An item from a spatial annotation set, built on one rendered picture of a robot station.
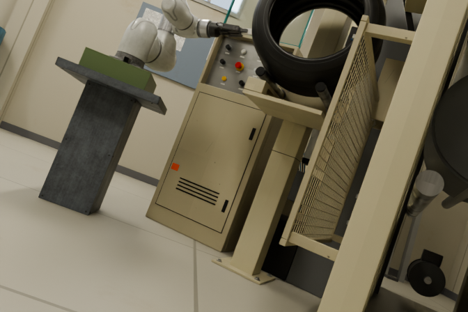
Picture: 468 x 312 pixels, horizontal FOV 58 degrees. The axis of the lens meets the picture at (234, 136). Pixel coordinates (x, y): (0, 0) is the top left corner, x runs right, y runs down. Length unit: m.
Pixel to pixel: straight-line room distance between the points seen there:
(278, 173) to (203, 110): 0.74
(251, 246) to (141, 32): 1.21
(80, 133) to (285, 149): 1.01
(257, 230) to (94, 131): 0.93
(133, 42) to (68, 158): 0.65
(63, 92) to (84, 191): 2.97
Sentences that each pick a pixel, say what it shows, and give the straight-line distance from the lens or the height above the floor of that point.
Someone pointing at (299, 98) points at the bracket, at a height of 0.91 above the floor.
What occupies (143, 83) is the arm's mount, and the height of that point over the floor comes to 0.69.
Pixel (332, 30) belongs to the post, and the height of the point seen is 1.30.
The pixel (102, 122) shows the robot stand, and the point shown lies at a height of 0.44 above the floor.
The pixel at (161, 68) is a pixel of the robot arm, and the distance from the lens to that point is 2.43.
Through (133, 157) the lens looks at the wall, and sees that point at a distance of 4.82.
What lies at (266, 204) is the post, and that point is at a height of 0.35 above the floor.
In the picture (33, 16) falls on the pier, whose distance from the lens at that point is 5.18.
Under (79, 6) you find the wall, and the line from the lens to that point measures 5.22.
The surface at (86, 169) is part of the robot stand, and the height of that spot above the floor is 0.20.
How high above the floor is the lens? 0.43
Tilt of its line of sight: 5 degrees up
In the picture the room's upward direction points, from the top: 21 degrees clockwise
